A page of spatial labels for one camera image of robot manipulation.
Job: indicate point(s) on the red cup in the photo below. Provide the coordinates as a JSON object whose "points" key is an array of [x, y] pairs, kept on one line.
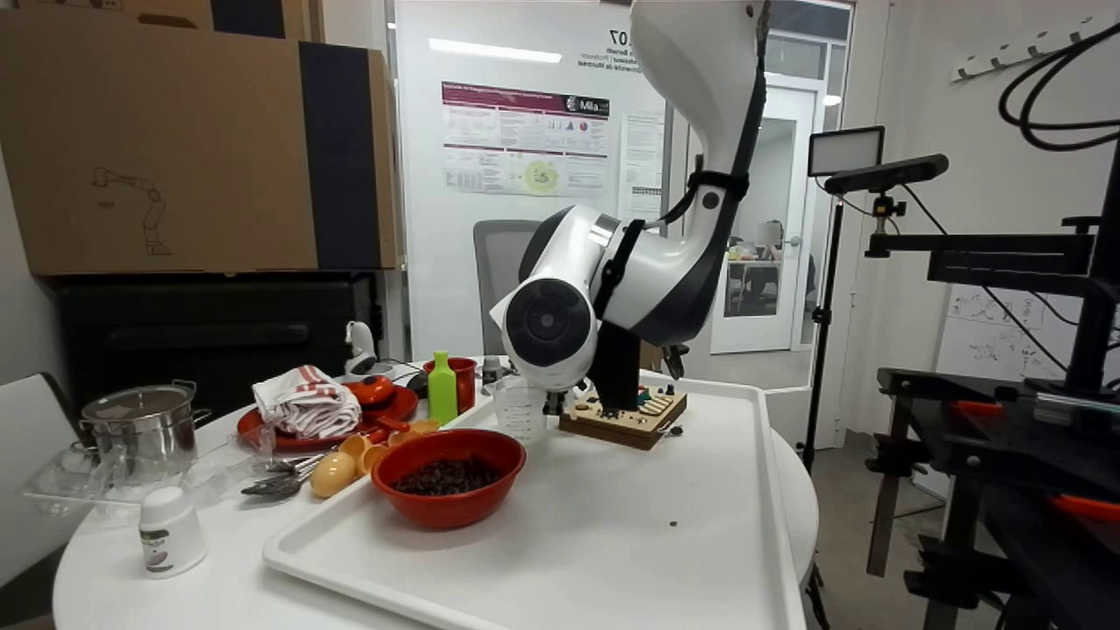
{"points": [[468, 378]]}

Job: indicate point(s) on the clear plastic container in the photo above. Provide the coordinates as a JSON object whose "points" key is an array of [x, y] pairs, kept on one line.
{"points": [[61, 486]]}

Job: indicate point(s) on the black light stand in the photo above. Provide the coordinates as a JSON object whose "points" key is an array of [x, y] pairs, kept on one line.
{"points": [[829, 315]]}

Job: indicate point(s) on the wooden busy board toy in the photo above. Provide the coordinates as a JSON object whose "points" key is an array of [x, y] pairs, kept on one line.
{"points": [[653, 423]]}

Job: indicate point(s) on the black perforated workbench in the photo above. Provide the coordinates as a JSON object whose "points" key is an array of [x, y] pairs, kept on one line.
{"points": [[1028, 492]]}

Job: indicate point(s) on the black cabinet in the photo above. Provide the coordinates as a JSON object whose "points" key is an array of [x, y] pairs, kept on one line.
{"points": [[210, 335]]}

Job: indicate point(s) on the LED light panel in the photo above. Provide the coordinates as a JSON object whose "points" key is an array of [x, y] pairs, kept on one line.
{"points": [[845, 151]]}

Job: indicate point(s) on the yellow toy food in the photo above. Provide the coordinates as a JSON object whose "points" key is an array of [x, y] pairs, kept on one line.
{"points": [[331, 475]]}

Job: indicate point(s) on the metal cutlery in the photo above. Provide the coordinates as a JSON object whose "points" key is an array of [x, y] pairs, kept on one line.
{"points": [[279, 481]]}

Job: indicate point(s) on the white pill bottle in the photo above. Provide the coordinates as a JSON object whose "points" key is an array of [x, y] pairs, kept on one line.
{"points": [[168, 537]]}

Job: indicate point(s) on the white paper notice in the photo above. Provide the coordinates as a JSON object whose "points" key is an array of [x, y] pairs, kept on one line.
{"points": [[634, 193]]}

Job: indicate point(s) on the white round desk device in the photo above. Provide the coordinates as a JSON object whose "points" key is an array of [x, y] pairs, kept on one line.
{"points": [[359, 345]]}

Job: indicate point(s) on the white door with window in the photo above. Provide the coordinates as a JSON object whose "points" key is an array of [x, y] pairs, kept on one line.
{"points": [[794, 233]]}

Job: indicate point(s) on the small grey cup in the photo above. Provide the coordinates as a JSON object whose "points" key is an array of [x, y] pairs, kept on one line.
{"points": [[492, 376]]}

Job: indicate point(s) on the black camera mount beam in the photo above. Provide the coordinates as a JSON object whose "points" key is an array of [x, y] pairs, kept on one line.
{"points": [[1004, 249]]}

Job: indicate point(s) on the black stereo camera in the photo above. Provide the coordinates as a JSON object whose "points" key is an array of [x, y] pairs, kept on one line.
{"points": [[888, 174]]}

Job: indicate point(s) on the black and orange clamp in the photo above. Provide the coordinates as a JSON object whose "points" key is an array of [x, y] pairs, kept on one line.
{"points": [[1088, 504], [977, 410]]}

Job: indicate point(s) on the red toy tomato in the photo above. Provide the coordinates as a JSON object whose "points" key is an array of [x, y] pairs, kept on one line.
{"points": [[374, 390]]}

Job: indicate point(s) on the white coat hook rail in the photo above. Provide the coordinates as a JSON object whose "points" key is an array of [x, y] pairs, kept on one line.
{"points": [[1004, 55]]}

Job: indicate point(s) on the large cardboard box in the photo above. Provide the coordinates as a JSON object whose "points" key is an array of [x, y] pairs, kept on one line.
{"points": [[153, 151]]}

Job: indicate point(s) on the green squeeze bottle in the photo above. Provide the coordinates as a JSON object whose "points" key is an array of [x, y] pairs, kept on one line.
{"points": [[443, 394]]}

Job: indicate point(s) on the wall poster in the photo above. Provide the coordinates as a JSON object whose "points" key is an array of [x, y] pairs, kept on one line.
{"points": [[525, 135]]}

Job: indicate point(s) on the clear glass jar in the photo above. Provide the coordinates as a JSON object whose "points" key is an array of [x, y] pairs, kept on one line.
{"points": [[140, 437]]}

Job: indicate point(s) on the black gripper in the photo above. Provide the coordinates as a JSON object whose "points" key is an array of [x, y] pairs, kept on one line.
{"points": [[614, 355]]}

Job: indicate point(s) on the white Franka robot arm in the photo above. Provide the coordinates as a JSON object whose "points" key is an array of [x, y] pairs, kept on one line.
{"points": [[653, 266]]}

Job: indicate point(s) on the orange toy food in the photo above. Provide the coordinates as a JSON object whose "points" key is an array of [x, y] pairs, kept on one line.
{"points": [[403, 437]]}

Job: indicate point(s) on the grey mesh office chair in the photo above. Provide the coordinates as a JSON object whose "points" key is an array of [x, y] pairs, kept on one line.
{"points": [[494, 265]]}

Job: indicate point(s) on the white plastic tray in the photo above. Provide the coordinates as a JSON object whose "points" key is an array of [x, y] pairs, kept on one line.
{"points": [[581, 548]]}

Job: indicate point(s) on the red bowl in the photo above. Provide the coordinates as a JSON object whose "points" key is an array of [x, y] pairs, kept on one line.
{"points": [[450, 495]]}

